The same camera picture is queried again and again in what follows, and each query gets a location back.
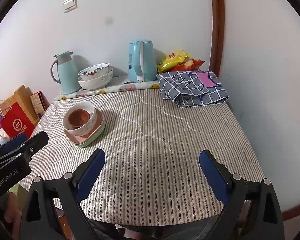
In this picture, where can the striped quilted table cover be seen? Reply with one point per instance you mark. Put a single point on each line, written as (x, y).
(152, 175)

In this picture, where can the patterned bowl with red bats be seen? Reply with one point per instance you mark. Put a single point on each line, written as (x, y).
(94, 71)

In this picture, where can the large white ceramic bowl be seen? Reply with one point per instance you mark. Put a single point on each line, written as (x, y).
(85, 129)

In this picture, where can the rolled fruit pattern mat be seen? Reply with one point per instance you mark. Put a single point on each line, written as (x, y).
(111, 89)

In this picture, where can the brown paper bag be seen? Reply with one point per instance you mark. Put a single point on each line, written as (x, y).
(22, 97)

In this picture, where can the light blue thermos jug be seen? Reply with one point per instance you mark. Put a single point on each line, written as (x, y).
(67, 72)

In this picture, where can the person's left hand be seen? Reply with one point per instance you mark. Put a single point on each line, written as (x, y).
(13, 214)

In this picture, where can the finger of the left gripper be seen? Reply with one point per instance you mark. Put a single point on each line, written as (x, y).
(34, 144)
(9, 146)

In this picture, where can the light blue electric kettle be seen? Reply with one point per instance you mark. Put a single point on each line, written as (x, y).
(142, 66)

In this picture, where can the brown clay bowl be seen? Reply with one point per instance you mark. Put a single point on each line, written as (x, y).
(78, 118)

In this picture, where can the pink plastic plate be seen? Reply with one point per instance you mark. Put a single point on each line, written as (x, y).
(90, 134)

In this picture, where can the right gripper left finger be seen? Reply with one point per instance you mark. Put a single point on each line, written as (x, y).
(40, 220)

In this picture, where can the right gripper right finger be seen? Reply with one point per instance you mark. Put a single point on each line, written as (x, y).
(264, 218)

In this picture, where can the yellow chips bag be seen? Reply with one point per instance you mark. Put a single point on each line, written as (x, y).
(171, 60)

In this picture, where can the green plastic plate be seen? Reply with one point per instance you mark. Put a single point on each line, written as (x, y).
(92, 139)

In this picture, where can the patterned gift box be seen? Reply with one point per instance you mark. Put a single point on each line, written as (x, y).
(39, 103)

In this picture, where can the grey checked folded cloth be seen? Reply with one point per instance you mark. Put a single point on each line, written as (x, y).
(191, 88)

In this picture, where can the white bowl with grey scrolls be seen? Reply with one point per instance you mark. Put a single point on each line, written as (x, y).
(98, 82)

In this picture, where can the brown wooden door frame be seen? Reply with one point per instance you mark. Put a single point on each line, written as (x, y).
(218, 27)

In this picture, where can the orange chips bag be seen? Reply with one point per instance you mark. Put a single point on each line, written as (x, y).
(190, 65)

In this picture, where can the white wall switch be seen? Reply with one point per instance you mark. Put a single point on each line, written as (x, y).
(69, 5)

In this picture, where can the red paper shopping bag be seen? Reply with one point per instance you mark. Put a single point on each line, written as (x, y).
(16, 122)

